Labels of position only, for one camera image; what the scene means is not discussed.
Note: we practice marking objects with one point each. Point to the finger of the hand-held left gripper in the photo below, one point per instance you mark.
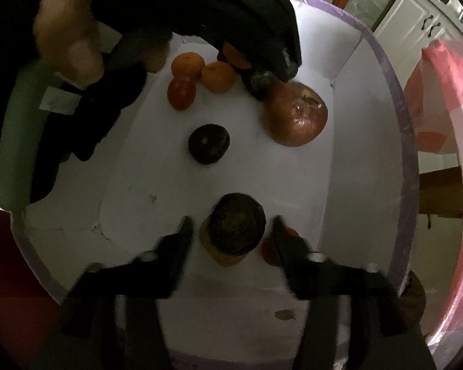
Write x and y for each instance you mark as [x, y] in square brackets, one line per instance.
[262, 19]

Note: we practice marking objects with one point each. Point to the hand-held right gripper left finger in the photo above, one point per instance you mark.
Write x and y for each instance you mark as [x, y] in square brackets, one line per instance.
[173, 254]

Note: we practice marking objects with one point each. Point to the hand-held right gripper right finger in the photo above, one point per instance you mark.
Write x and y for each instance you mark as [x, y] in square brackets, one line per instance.
[289, 254]

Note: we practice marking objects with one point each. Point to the orange tangerine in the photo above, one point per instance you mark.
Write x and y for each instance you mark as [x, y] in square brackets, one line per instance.
[218, 78]
[234, 56]
[187, 64]

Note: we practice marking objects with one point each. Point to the yellow passion fruit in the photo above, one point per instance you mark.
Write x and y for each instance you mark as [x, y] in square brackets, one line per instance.
[224, 258]

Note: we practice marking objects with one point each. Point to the dark purple mangosteen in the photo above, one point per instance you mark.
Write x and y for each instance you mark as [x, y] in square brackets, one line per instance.
[209, 143]
[237, 223]

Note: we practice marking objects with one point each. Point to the white box with purple rim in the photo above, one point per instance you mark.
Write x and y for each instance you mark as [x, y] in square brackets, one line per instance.
[158, 189]

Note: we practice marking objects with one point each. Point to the large red tomato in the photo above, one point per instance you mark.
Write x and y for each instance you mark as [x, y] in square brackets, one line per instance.
[181, 93]

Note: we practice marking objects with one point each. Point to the red-brown pomegranate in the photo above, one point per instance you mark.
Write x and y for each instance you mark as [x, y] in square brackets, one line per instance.
[296, 115]

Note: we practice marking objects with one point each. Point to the person's left hand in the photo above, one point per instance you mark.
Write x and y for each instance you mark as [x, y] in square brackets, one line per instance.
[65, 34]

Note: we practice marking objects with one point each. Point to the dark brown stool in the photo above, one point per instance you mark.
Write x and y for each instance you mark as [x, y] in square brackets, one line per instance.
[413, 296]

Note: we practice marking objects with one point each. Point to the white cabinet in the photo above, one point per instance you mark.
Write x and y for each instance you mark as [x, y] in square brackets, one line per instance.
[409, 19]

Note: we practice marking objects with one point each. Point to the person's red clothing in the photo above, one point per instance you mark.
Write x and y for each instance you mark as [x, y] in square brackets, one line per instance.
[15, 285]

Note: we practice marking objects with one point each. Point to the wooden table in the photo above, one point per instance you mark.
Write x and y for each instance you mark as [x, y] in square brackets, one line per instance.
[440, 192]

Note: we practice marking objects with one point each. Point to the red white checked tablecloth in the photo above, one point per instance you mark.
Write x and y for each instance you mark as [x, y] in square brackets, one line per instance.
[447, 96]

